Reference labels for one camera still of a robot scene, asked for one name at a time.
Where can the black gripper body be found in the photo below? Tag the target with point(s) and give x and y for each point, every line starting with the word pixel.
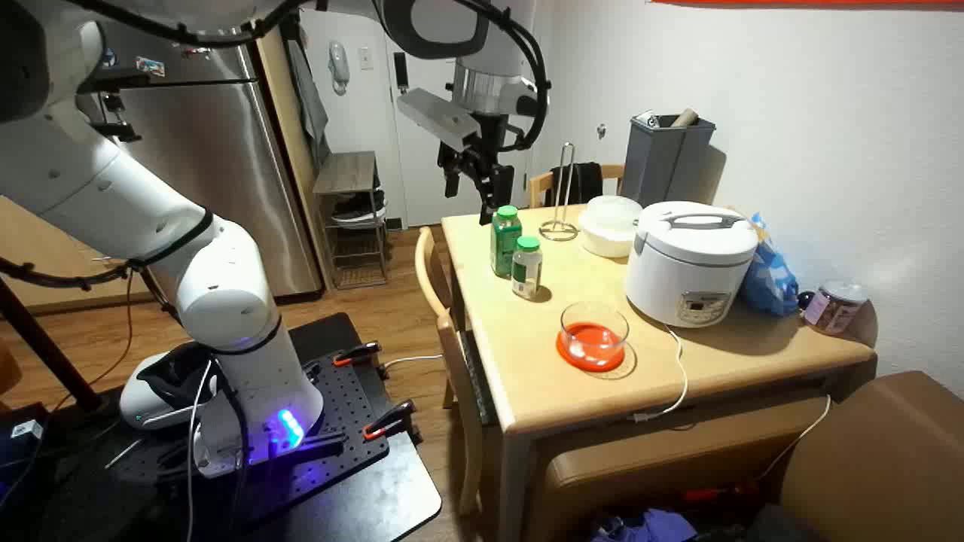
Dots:
pixel 490 141

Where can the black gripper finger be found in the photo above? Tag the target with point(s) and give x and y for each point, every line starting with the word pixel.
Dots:
pixel 498 199
pixel 449 169

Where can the tall green bottle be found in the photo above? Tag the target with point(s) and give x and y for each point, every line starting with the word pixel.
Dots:
pixel 504 245

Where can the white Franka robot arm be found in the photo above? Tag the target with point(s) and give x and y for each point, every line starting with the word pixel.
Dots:
pixel 100 190

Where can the small bottle with green cap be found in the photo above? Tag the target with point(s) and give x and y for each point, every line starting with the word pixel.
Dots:
pixel 526 273

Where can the wooden chair with jacket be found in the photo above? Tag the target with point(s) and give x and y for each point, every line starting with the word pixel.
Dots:
pixel 576 181
pixel 538 187

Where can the wooden step stool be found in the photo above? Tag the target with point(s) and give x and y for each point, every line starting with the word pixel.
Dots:
pixel 350 190

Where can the white plastic lidded container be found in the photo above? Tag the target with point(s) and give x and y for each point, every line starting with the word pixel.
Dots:
pixel 609 227

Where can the gray hanging towel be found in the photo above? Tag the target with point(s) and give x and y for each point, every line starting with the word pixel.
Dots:
pixel 308 101

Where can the wooden slatted chair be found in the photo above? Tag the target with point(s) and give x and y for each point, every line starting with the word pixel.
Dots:
pixel 457 349

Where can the light wooden table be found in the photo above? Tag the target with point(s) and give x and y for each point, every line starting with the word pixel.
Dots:
pixel 542 349

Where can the glass bowl with orange bottom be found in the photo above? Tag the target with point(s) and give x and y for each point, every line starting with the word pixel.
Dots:
pixel 590 345

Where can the gray plastic bin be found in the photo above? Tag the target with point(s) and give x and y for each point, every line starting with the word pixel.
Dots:
pixel 667 162

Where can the orange black clamp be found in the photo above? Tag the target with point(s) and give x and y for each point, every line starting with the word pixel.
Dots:
pixel 357 353
pixel 388 421

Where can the stainless steel refrigerator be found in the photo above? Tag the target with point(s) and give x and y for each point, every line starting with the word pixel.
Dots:
pixel 231 153

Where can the blue plastic bag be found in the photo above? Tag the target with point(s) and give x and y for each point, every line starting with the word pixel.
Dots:
pixel 772 282

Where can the small pink jar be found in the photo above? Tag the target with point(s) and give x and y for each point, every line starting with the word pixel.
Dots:
pixel 833 305

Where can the purple blue clothes pile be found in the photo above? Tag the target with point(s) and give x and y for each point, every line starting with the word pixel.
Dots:
pixel 649 526

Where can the black tripod stand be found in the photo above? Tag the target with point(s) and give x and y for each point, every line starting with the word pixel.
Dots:
pixel 45 347

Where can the large open cardboard box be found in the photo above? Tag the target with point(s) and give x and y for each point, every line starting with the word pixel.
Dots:
pixel 883 454

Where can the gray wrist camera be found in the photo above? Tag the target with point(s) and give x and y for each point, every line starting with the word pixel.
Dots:
pixel 439 116

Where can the white wall phone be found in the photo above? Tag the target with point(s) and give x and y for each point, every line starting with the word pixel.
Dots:
pixel 338 67

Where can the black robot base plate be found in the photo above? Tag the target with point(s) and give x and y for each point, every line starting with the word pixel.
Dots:
pixel 370 493

